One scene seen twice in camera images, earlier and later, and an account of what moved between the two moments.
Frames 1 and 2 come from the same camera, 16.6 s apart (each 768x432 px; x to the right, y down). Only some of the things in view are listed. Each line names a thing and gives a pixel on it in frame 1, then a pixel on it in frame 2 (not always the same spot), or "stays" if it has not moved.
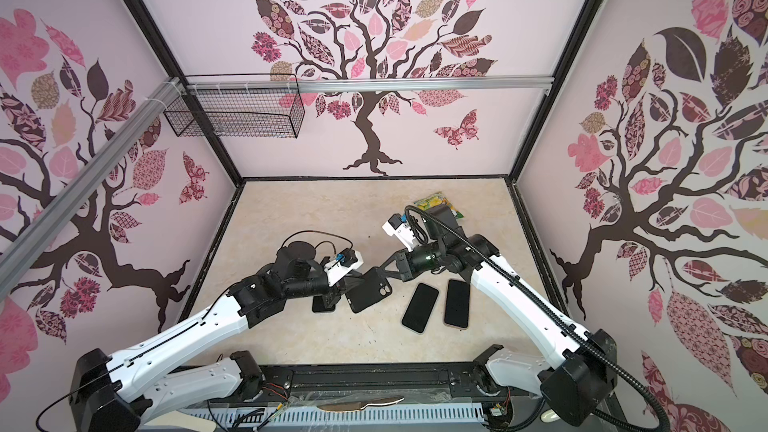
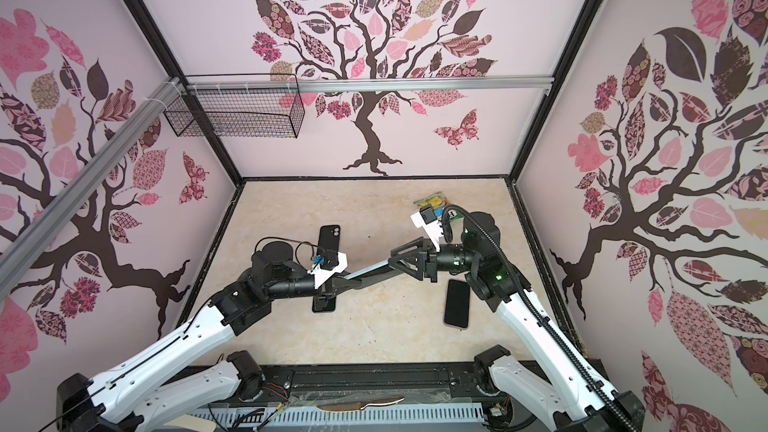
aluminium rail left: x=25 y=247 stays
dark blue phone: x=318 y=305 stays
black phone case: x=374 y=288 to x=329 y=237
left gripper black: x=340 y=289 stays
